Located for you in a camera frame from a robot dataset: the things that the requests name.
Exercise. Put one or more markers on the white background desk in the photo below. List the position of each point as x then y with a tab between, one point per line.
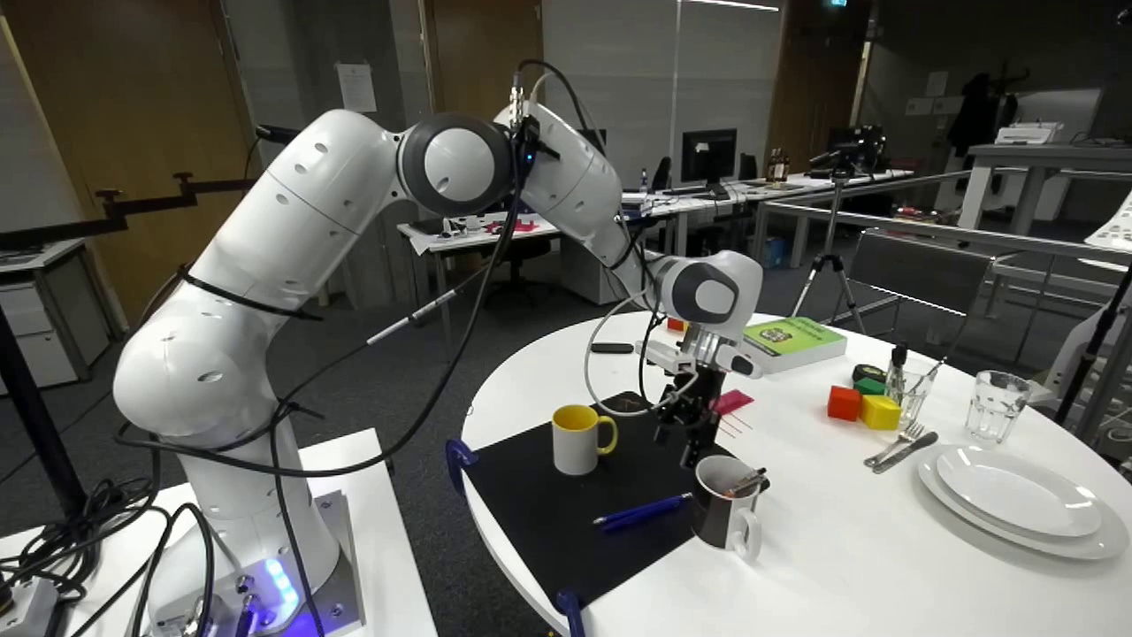
1038	160

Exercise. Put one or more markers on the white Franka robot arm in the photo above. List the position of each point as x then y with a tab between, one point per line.
269	271

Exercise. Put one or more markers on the small red cube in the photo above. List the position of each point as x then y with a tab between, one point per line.
673	328

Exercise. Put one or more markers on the silver fork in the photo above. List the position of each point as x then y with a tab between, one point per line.
913	444

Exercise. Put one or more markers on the stack of white plates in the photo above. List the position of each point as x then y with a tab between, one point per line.
1038	550

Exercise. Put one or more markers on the silver knife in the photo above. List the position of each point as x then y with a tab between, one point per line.
896	456

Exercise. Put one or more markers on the clear glass tumbler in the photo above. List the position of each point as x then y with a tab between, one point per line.
995	411

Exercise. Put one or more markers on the orange block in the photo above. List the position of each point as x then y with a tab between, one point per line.
844	406

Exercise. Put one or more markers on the blue tape strip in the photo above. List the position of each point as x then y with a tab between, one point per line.
571	614
459	463

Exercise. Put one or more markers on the black cup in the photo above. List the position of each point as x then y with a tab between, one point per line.
721	515

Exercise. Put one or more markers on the grey power strip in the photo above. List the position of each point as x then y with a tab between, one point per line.
23	608

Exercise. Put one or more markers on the small white plate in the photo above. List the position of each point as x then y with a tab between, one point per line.
1019	489

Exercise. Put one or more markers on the white mug yellow inside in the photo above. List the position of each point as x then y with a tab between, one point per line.
574	449

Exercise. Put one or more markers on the black boom stand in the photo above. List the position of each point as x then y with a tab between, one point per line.
1091	348

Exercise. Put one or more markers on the glass holding pens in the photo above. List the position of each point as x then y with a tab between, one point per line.
910	393

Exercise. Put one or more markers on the green book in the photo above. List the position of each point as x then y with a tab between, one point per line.
796	340

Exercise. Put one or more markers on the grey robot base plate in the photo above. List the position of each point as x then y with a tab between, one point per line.
337	553

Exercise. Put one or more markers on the blue pencil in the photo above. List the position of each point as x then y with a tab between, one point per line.
643	510

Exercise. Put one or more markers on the black mat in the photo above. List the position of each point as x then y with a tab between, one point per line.
555	518

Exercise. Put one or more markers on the yellow block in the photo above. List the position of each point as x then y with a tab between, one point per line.
881	411

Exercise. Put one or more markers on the dark pen in cup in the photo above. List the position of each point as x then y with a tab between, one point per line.
756	483

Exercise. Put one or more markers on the grey metal frame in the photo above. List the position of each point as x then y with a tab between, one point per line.
825	214

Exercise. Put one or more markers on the black computer monitor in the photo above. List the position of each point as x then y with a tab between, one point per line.
708	157

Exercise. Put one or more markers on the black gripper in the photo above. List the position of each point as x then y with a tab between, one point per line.
695	402

